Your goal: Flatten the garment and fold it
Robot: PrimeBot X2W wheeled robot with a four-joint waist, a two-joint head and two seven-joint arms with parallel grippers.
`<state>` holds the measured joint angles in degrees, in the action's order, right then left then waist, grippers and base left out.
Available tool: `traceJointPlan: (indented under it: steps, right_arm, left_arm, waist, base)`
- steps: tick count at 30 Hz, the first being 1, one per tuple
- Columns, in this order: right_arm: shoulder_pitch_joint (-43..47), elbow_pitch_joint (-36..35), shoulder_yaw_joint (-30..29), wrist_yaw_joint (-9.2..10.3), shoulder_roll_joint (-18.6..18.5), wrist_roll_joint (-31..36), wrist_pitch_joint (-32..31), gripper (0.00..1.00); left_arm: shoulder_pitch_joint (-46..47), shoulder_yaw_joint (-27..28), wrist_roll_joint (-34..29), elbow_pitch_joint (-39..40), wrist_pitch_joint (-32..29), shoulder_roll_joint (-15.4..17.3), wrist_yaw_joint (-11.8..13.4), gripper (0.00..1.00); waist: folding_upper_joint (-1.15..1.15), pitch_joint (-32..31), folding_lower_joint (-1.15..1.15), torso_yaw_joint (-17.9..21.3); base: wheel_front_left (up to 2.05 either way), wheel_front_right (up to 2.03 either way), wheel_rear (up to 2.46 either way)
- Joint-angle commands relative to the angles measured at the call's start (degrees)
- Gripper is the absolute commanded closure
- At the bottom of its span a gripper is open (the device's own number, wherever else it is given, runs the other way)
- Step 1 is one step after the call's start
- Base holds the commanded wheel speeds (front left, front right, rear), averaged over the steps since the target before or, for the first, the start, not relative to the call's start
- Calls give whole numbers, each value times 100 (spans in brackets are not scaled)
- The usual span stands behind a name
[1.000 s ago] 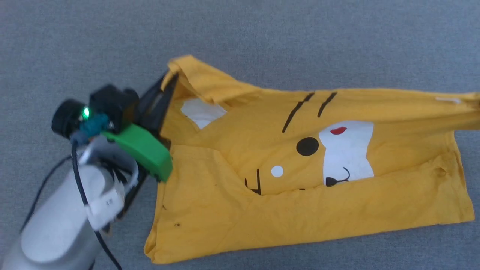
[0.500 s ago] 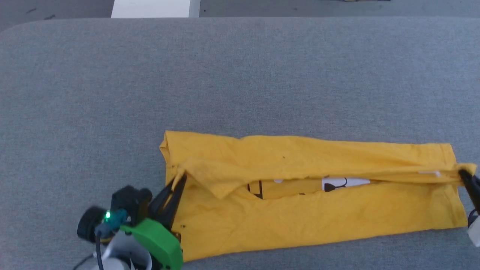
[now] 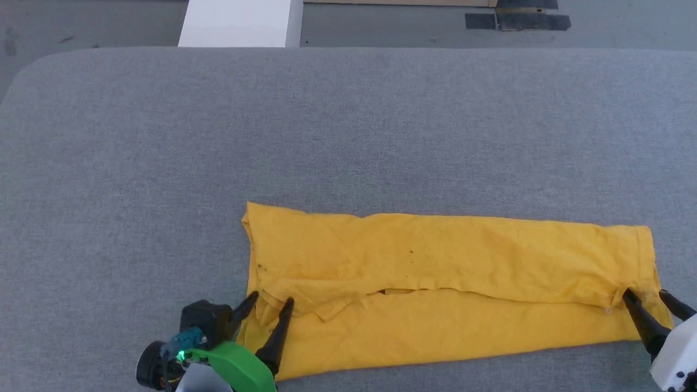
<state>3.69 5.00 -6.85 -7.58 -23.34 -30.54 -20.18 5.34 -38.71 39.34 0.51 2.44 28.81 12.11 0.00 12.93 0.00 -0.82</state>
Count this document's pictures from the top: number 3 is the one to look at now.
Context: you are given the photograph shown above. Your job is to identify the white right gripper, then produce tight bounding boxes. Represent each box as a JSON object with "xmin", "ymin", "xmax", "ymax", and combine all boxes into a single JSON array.
[{"xmin": 622, "ymin": 289, "xmax": 697, "ymax": 392}]

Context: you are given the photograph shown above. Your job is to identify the white rectangular box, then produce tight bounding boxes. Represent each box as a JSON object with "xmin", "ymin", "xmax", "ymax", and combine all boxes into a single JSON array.
[{"xmin": 178, "ymin": 0, "xmax": 304, "ymax": 48}]

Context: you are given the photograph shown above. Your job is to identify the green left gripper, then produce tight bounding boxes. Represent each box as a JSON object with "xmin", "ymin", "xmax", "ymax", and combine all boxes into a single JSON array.
[{"xmin": 136, "ymin": 291, "xmax": 295, "ymax": 392}]

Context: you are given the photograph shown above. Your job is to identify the small black floor tape patch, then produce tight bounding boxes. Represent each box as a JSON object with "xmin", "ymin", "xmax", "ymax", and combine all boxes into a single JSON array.
[{"xmin": 464, "ymin": 13, "xmax": 497, "ymax": 30}]

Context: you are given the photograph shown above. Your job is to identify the yellow bear print garment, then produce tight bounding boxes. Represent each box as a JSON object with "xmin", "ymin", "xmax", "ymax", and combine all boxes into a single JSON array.
[{"xmin": 241, "ymin": 201, "xmax": 675, "ymax": 381}]

